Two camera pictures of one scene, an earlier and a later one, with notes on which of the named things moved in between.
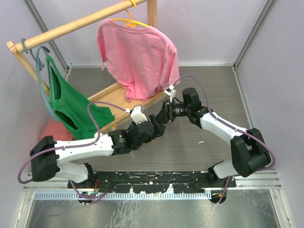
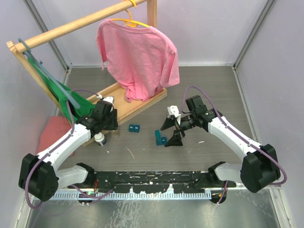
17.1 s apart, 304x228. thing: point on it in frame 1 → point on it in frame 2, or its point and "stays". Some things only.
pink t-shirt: (143, 60) stays
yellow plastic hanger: (130, 23) stays
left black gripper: (159, 128) → (112, 126)
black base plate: (155, 182) stays
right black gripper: (162, 116) → (175, 140)
